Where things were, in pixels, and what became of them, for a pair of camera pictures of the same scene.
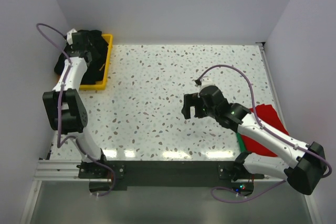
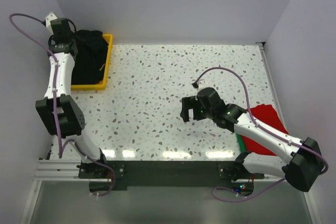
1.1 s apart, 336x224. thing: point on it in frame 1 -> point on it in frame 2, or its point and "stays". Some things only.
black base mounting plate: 168,173 stays
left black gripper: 87,44 -> 60,30
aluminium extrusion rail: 61,170 stays
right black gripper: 196,106 stays
